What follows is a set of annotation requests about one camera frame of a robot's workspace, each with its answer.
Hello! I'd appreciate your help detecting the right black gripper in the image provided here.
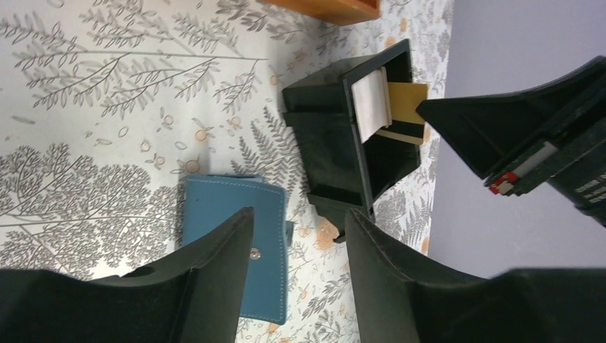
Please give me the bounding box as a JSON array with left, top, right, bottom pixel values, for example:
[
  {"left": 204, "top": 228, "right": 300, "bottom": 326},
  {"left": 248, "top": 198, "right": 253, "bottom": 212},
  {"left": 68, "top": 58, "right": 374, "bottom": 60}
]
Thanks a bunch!
[{"left": 416, "top": 56, "right": 605, "bottom": 225}]

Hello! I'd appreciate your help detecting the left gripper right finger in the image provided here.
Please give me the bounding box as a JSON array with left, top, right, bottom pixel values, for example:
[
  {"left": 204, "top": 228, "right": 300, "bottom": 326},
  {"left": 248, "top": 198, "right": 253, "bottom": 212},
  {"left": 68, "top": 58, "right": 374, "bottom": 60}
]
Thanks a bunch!
[{"left": 345, "top": 209, "right": 605, "bottom": 342}]

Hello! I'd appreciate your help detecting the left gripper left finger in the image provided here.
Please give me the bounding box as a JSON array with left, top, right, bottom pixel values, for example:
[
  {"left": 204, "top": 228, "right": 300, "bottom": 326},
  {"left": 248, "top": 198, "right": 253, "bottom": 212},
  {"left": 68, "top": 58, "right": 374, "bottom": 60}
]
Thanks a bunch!
[{"left": 1, "top": 207, "right": 254, "bottom": 342}]

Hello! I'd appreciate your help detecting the gold black credit card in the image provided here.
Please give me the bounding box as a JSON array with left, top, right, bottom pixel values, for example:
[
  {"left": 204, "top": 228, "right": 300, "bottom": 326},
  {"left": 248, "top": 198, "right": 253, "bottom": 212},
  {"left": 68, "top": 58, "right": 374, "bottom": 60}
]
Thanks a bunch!
[{"left": 376, "top": 82, "right": 428, "bottom": 145}]

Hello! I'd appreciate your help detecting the blue leather card holder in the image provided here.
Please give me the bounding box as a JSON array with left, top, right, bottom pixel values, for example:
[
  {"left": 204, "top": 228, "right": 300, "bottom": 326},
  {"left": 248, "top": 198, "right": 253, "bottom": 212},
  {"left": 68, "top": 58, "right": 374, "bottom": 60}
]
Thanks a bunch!
[{"left": 179, "top": 174, "right": 295, "bottom": 327}]

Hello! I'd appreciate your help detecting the orange compartment tray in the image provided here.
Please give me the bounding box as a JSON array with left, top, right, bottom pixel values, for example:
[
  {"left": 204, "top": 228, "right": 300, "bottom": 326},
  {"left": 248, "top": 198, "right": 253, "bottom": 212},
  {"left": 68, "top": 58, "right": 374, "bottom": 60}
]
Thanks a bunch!
[{"left": 264, "top": 0, "right": 381, "bottom": 26}]

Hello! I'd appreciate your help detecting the white card in box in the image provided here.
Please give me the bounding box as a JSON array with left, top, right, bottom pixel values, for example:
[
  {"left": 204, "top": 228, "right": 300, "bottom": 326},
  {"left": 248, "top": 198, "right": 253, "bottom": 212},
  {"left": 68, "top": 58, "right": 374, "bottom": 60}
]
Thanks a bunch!
[{"left": 352, "top": 66, "right": 392, "bottom": 143}]

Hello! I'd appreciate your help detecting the black card box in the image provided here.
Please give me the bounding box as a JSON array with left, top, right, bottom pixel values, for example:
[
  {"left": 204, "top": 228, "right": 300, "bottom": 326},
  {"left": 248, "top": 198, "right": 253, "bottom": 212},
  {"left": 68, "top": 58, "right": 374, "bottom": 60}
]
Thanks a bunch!
[{"left": 282, "top": 39, "right": 421, "bottom": 243}]

